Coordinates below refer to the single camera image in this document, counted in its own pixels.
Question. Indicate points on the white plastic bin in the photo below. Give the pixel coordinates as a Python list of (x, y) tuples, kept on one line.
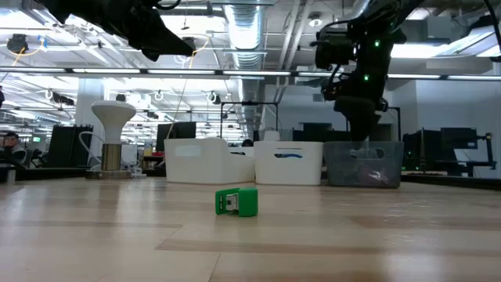
[(289, 172), (203, 168)]

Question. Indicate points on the long LED light bar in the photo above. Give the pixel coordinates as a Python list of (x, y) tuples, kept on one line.
[(254, 73)]

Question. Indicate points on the black background equipment row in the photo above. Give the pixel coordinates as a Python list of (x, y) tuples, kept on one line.
[(313, 133)]

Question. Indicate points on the black partition panels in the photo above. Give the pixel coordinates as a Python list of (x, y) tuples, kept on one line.
[(70, 145)]

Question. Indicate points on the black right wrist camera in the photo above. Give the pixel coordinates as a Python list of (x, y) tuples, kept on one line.
[(332, 49)]

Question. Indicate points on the black background monitor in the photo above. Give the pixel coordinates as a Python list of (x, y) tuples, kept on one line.
[(176, 135)]

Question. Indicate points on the person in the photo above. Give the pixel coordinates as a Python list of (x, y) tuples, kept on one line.
[(247, 143), (11, 150)]

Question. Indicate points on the grey translucent plastic bin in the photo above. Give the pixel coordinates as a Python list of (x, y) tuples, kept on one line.
[(391, 164)]

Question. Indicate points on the green mini stapler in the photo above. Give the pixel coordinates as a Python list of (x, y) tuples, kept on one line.
[(248, 201)]

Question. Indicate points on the silver air duct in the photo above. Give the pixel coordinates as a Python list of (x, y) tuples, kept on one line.
[(246, 23)]

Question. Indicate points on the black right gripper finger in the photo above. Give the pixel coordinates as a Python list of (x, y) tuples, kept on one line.
[(358, 117)]

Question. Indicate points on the black ceiling-hung device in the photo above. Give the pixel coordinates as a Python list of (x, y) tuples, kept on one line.
[(192, 41), (16, 42)]

